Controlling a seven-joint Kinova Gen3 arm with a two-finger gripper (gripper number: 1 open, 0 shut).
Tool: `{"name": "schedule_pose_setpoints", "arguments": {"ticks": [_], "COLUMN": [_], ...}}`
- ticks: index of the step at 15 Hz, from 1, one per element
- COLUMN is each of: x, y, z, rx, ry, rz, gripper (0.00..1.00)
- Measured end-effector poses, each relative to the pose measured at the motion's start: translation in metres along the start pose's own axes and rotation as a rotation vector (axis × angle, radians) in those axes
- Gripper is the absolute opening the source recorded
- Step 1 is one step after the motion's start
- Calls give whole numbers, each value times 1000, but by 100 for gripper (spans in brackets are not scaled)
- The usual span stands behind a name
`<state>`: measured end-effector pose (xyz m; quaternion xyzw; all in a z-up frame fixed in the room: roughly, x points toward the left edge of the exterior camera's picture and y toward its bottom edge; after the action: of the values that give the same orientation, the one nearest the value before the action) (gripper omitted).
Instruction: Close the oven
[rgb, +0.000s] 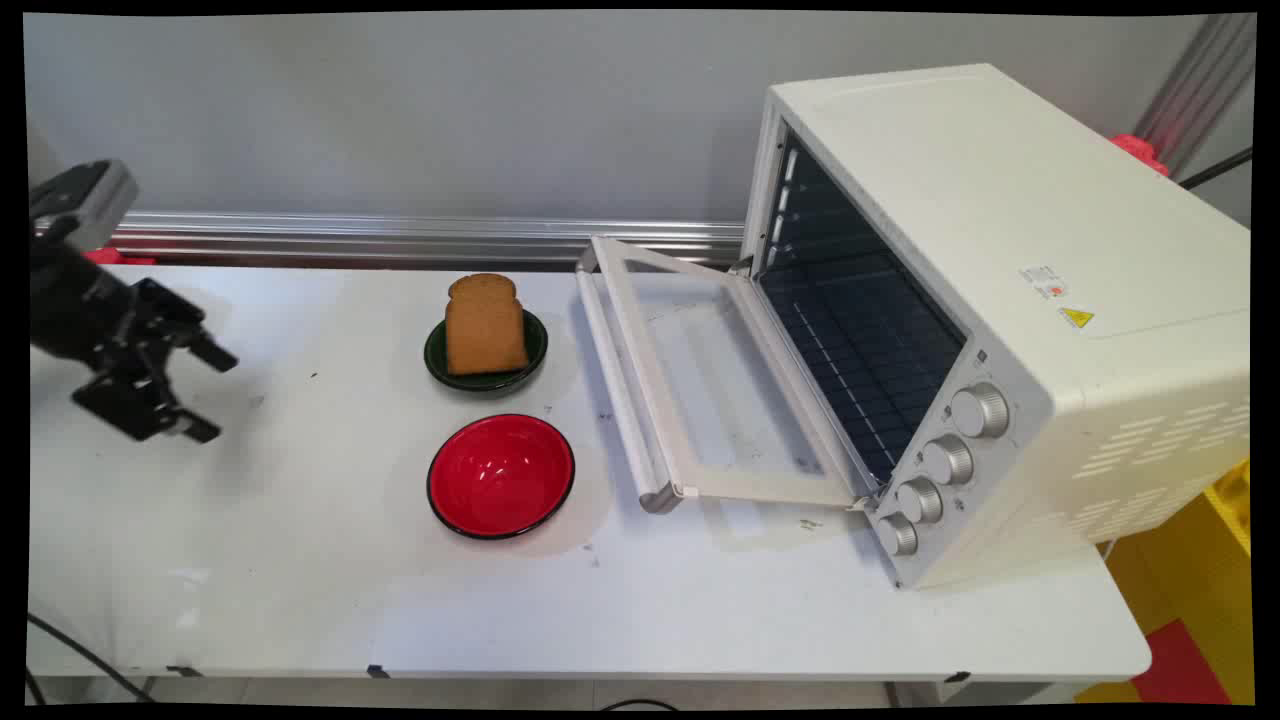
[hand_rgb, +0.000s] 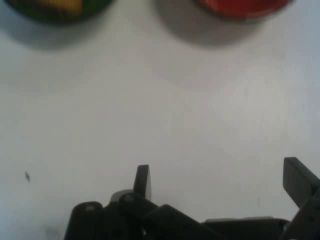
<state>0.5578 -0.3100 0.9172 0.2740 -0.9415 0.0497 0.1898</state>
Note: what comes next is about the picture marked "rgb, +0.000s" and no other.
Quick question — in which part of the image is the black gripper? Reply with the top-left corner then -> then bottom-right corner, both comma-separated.
30,235 -> 240,445

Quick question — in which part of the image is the dark green plate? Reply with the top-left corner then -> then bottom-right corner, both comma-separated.
423,307 -> 550,394

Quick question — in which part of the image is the brown bread slice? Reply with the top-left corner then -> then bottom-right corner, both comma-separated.
444,272 -> 530,378

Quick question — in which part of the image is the red bowl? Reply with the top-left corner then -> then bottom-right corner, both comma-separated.
426,413 -> 577,542

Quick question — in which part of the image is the silver oven knob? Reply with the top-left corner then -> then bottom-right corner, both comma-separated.
893,476 -> 945,527
874,511 -> 922,559
920,434 -> 977,489
950,381 -> 1012,441

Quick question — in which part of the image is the white toaster oven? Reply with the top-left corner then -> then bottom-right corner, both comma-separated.
740,62 -> 1252,591

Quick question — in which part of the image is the yellow floor mat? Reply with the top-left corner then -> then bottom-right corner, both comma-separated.
1074,459 -> 1254,707

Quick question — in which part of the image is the red floor mat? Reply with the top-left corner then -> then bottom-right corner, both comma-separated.
1130,618 -> 1233,706

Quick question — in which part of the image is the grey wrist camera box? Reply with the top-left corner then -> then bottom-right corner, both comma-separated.
30,159 -> 140,252

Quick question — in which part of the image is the long aluminium rail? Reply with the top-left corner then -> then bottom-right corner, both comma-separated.
108,210 -> 747,267

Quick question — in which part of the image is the black cable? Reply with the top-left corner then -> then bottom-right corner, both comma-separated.
1177,146 -> 1254,192
26,611 -> 158,704

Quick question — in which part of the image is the aluminium frame post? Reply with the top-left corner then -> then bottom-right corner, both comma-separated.
1134,14 -> 1257,182

